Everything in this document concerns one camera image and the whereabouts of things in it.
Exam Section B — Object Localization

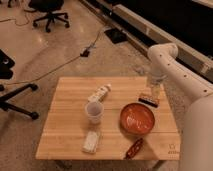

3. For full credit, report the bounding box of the orange ceramic bowl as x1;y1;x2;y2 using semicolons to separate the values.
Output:
120;103;155;135

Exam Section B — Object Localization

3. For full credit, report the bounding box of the wooden table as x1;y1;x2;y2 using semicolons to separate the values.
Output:
36;77;180;160

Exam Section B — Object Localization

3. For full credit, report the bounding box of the black office chair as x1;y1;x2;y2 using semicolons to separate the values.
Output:
29;0;70;33

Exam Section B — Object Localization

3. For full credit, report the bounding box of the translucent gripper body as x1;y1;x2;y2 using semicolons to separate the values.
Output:
149;76;164;99

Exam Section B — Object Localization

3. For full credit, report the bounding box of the white ceramic cup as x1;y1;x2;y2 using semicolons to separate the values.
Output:
85;101;104;124

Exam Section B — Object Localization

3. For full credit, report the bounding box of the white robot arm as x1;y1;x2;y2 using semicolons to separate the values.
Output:
147;43;213;171

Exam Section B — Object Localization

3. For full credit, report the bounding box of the red snack wrapper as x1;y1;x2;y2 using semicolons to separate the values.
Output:
125;138;143;159

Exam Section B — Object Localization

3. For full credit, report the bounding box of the black floor plate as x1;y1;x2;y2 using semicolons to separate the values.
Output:
105;28;127;44

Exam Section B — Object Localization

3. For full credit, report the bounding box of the floor cable with plug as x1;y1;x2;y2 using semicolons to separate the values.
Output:
0;25;111;86

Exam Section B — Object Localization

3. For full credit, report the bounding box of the white rectangular packet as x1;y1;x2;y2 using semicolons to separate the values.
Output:
82;131;100;154

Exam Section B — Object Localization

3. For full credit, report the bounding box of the white bottle lying down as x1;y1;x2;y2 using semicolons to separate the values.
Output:
88;84;111;102

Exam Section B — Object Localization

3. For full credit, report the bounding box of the black chair base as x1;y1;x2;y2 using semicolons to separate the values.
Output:
0;48;40;121

